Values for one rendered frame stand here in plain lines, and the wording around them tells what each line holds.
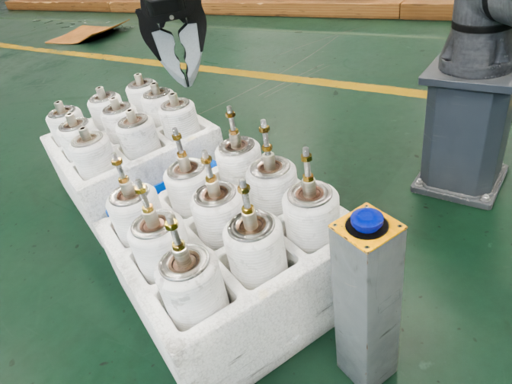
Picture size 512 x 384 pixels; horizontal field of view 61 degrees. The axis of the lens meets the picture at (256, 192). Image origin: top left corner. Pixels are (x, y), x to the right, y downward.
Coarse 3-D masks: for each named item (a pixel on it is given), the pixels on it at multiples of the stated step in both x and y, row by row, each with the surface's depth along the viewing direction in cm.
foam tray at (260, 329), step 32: (160, 192) 93; (96, 224) 87; (192, 224) 83; (128, 256) 77; (224, 256) 75; (288, 256) 74; (320, 256) 70; (128, 288) 76; (256, 288) 67; (288, 288) 67; (320, 288) 72; (160, 320) 64; (224, 320) 63; (256, 320) 66; (288, 320) 71; (320, 320) 76; (160, 352) 78; (192, 352) 61; (224, 352) 65; (256, 352) 70; (288, 352) 75
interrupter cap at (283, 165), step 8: (256, 160) 83; (280, 160) 82; (288, 160) 81; (256, 168) 81; (280, 168) 80; (288, 168) 79; (256, 176) 79; (264, 176) 78; (272, 176) 78; (280, 176) 78
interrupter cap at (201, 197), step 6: (204, 186) 79; (222, 186) 78; (228, 186) 77; (234, 186) 77; (198, 192) 77; (204, 192) 77; (222, 192) 77; (228, 192) 76; (234, 192) 75; (198, 198) 76; (204, 198) 76; (210, 198) 76; (216, 198) 75; (222, 198) 75; (228, 198) 74; (198, 204) 74; (204, 204) 74; (210, 204) 74; (216, 204) 73; (222, 204) 74
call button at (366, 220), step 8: (360, 208) 55; (368, 208) 55; (352, 216) 54; (360, 216) 54; (368, 216) 54; (376, 216) 53; (352, 224) 54; (360, 224) 53; (368, 224) 53; (376, 224) 52; (368, 232) 53
